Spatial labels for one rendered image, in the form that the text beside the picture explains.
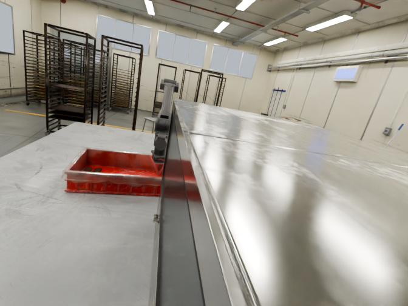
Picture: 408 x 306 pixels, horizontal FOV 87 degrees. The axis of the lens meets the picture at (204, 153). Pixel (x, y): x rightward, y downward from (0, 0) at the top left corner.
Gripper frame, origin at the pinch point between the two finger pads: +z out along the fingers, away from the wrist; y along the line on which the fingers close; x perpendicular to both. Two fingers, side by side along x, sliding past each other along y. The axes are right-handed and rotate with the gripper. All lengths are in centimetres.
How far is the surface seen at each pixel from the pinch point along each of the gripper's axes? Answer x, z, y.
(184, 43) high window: -234, -165, 716
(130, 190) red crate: 14.0, 5.5, -11.1
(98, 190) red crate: 27.0, 6.8, -8.0
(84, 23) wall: 86, -149, 803
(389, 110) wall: -439, -68, 115
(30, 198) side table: 51, 8, -10
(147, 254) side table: 12.3, 7.4, -47.3
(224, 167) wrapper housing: 20, -42, -87
